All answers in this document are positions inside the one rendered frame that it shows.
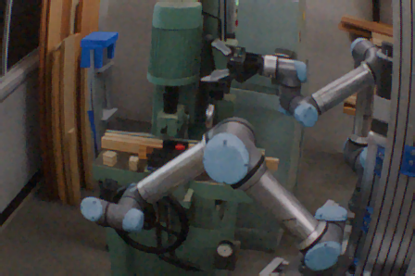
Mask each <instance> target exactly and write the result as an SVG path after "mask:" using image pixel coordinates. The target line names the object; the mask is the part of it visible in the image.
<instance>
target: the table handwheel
mask: <svg viewBox="0 0 415 276"><path fill-rule="evenodd" d="M130 185H131V184H128V185H125V186H124V187H123V186H122V187H121V188H119V189H118V191H117V192H116V194H115V199H114V202H113V203H114V204H118V202H119V201H120V199H121V198H122V196H123V195H124V192H125V189H127V188H128V187H129V186H130ZM163 199H164V200H165V201H167V202H168V203H169V204H170V205H171V206H172V207H173V209H175V211H176V213H177V215H178V217H179V221H180V222H181V230H180V233H178V232H175V231H173V230H171V229H168V228H166V227H164V226H162V225H161V224H159V223H157V218H156V212H155V210H153V204H152V205H151V206H149V207H147V208H145V209H144V210H143V212H142V213H143V214H144V224H143V227H142V229H145V230H149V231H151V230H152V229H153V228H154V227H156V228H158V229H160V230H163V231H165V232H168V233H170V234H172V235H174V236H176V237H177V238H176V240H174V242H173V243H172V244H169V245H165V246H161V247H153V246H147V245H142V244H139V243H137V242H135V241H134V240H133V239H132V238H131V237H130V236H128V235H127V234H128V233H130V232H126V231H123V230H121V229H114V230H115V231H116V233H117V234H118V235H119V236H120V237H121V239H122V240H123V241H124V242H125V243H126V244H127V245H131V246H133V247H134V248H136V249H138V250H141V251H143V252H147V253H149V254H166V253H169V252H171V251H173V250H175V249H177V248H179V247H180V245H182V243H183V242H184V241H185V240H186V237H187V236H188V233H189V231H188V229H189V223H188V218H187V215H186V213H185V211H184V209H183V207H182V205H181V203H180V202H179V201H178V200H177V199H176V198H175V197H174V196H173V195H172V194H167V195H166V196H164V197H163Z"/></svg>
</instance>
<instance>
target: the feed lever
mask: <svg viewBox="0 0 415 276"><path fill-rule="evenodd" d="M204 42H205V43H206V44H207V46H208V51H209V57H210V62H211V68H212V72H213V71H214V70H216V66H215V60H214V54H213V48H212V43H213V42H214V37H213V36H212V35H211V34H207V35H206V36H205V37H204ZM224 92H225V83H224V82H211V83H210V86H209V96H210V97H211V98H219V99H222V98H223V97H224Z"/></svg>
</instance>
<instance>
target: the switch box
mask: <svg viewBox="0 0 415 276"><path fill-rule="evenodd" d="M223 1H224V0H220V9H219V18H220V19H221V32H223V33H224V4H223ZM236 1H238V0H227V2H226V12H227V33H234V31H235V28H236V26H235V21H236V20H237V14H236V8H237V4H236ZM235 6H236V7H235ZM235 15H236V16H235ZM234 26H235V27H234Z"/></svg>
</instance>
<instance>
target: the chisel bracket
mask: <svg viewBox="0 0 415 276"><path fill-rule="evenodd" d="M183 113H184V105H179V104H178V105H177V112H176V113H167V114H165V113H163V109H162V110H161V112H160V113H159V115H158V116H157V135H163V136H171V137H176V135H177V133H178V132H179V130H180V128H181V126H182V125H183V118H182V114H183ZM165 126H168V128H167V129H166V133H165V134H161V133H160V130H161V129H164V128H165Z"/></svg>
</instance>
